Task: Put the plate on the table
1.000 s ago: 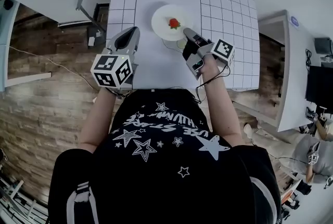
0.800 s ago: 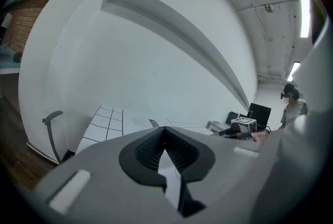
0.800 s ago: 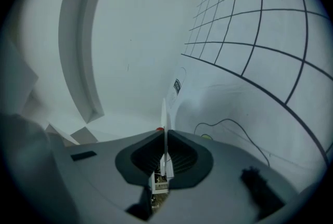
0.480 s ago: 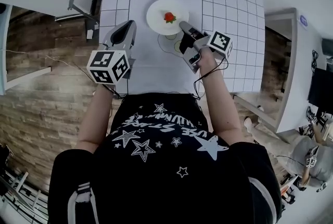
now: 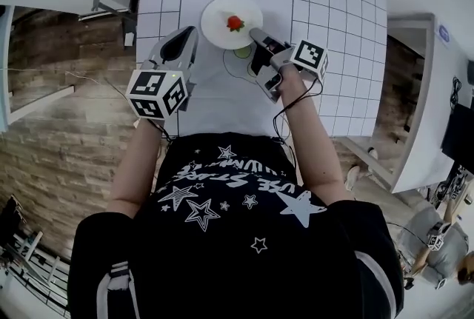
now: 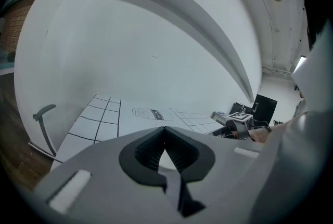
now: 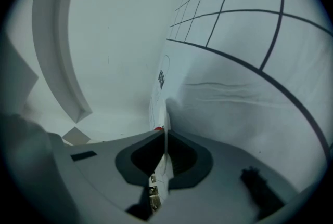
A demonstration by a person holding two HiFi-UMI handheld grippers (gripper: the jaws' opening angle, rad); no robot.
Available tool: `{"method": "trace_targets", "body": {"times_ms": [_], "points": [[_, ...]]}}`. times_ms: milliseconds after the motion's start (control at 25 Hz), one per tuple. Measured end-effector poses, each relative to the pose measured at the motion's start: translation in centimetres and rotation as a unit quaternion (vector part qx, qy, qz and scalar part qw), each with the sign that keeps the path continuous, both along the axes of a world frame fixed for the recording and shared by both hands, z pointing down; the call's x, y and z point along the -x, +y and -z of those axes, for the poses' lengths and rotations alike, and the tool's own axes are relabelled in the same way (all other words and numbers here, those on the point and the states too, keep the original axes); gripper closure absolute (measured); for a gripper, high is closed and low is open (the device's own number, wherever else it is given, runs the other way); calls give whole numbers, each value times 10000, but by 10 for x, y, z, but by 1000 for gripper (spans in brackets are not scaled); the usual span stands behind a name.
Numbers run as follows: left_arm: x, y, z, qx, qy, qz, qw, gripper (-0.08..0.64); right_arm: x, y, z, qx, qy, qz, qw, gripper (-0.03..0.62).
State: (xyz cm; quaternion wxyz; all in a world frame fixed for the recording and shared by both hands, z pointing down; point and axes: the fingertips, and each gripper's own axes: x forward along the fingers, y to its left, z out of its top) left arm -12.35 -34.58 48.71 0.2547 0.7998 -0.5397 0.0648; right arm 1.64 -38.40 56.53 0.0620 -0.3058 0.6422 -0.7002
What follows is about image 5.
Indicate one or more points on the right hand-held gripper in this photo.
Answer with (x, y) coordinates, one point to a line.
(309, 58)

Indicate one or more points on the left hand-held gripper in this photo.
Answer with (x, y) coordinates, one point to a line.
(152, 88)

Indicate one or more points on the red strawberry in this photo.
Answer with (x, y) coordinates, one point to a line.
(235, 23)

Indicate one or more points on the white round plate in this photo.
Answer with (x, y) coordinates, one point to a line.
(215, 19)

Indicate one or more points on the person's left forearm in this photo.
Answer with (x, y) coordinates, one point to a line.
(137, 169)

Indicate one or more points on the person's right forearm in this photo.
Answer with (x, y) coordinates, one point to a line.
(311, 147)

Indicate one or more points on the table with white grid cloth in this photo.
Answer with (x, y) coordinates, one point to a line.
(333, 14)

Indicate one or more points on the black floor stand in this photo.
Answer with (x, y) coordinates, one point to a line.
(126, 14)

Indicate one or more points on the white desk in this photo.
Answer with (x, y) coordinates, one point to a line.
(426, 95)

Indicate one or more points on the blue round sticker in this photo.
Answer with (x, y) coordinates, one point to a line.
(444, 32)

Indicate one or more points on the person's black star t-shirt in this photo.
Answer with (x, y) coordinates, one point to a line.
(237, 254)

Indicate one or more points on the black monitor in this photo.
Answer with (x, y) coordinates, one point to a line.
(459, 132)

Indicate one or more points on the metal rack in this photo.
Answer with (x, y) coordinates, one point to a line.
(29, 258)

